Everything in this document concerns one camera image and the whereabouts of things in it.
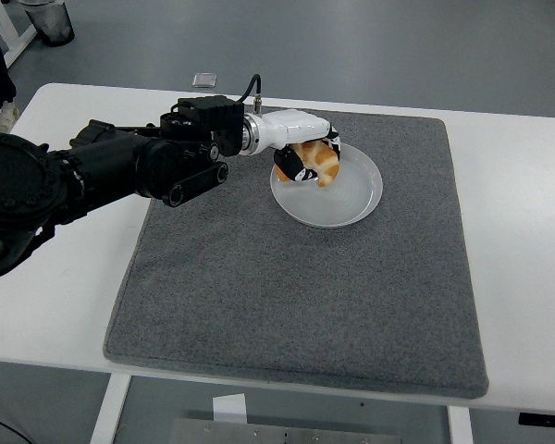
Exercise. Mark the orange croissant bread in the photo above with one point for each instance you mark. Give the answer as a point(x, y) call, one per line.
point(324, 162)

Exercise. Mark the round grey plate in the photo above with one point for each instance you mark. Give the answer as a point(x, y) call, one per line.
point(351, 199)

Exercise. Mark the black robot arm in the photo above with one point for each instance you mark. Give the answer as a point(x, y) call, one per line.
point(111, 162)

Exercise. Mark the black table control panel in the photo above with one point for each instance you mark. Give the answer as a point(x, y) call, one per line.
point(546, 419)

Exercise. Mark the white table leg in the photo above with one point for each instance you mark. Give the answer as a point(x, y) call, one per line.
point(460, 425)
point(108, 407)

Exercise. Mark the silver floor socket cover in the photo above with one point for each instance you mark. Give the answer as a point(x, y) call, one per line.
point(205, 80)

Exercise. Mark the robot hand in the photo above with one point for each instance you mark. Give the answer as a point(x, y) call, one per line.
point(291, 127)

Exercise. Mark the grey felt mat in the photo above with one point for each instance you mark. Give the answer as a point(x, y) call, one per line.
point(296, 287)

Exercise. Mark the black mesh wastebasket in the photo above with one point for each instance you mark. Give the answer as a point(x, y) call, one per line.
point(51, 20)

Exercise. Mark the white furniture frame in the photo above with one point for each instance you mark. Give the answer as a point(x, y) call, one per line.
point(18, 41)

